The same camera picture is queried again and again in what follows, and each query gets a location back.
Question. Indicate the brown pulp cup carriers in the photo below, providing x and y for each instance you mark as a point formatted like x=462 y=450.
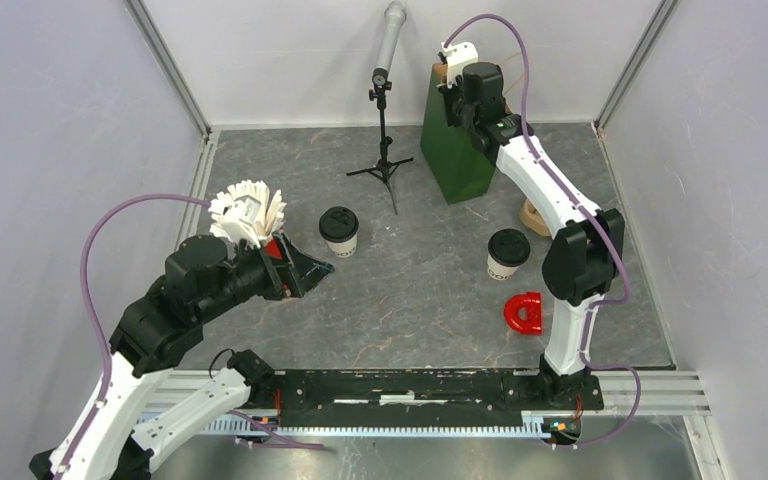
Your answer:
x=531 y=219

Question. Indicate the black tripod with grey tube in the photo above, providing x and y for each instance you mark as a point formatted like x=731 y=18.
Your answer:
x=395 y=16

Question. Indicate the red horseshoe shaped object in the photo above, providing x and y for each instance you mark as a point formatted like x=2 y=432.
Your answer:
x=523 y=313

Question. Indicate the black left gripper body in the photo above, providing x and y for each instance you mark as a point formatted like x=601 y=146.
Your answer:
x=281 y=276

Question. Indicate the white paper coffee cup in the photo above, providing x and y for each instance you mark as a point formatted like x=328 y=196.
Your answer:
x=500 y=271

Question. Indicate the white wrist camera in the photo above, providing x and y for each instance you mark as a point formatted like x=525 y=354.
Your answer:
x=456 y=57
x=239 y=221

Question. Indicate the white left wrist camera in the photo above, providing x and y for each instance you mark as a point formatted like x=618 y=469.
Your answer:
x=239 y=221

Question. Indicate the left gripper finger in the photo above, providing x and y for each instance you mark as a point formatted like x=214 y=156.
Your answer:
x=311 y=272
x=288 y=251

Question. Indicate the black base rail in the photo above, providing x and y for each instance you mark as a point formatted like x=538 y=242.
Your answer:
x=420 y=398

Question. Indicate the green brown paper bag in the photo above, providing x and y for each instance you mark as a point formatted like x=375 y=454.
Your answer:
x=463 y=162

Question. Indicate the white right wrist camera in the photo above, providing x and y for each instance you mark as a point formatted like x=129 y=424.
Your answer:
x=456 y=57

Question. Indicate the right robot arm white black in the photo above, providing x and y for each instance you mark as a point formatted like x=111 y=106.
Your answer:
x=587 y=241

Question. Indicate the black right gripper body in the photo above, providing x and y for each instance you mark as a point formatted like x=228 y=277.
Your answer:
x=456 y=111

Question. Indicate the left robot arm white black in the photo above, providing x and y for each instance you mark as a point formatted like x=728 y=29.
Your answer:
x=201 y=282

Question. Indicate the red cup holder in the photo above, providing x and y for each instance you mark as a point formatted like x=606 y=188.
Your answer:
x=273 y=249

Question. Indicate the black plastic cup lid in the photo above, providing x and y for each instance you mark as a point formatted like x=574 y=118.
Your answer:
x=509 y=247

